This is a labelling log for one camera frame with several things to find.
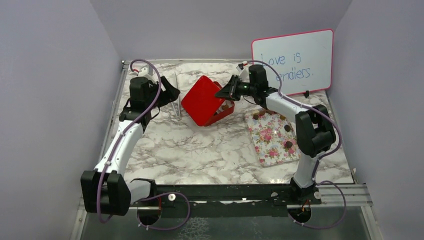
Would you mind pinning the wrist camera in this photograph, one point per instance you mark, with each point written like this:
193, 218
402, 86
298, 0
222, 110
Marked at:
145, 71
243, 70

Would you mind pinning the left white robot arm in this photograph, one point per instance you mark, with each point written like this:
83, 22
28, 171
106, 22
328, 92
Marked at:
104, 189

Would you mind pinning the pink framed whiteboard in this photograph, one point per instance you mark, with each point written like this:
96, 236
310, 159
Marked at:
298, 62

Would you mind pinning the floral serving tray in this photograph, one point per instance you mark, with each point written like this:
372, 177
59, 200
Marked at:
268, 136

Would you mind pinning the dark leaf chocolate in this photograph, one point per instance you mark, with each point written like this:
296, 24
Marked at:
287, 128

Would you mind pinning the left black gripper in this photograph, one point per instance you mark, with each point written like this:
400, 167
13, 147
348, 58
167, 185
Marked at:
170, 94

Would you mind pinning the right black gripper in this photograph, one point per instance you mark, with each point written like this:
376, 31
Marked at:
228, 90

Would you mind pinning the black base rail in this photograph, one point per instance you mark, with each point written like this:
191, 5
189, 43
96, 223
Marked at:
225, 200

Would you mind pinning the red chocolate box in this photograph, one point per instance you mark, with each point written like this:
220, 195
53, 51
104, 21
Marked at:
222, 111

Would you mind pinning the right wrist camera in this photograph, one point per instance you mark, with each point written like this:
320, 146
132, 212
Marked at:
243, 70

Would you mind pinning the red box lid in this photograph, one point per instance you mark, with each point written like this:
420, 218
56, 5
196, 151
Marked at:
201, 104

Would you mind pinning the metal serving tongs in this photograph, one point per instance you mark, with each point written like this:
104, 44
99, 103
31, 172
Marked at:
176, 105

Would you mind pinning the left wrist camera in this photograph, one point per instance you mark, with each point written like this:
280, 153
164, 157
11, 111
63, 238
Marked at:
145, 71

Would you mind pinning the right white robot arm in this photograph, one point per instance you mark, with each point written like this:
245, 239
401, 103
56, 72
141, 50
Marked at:
314, 129

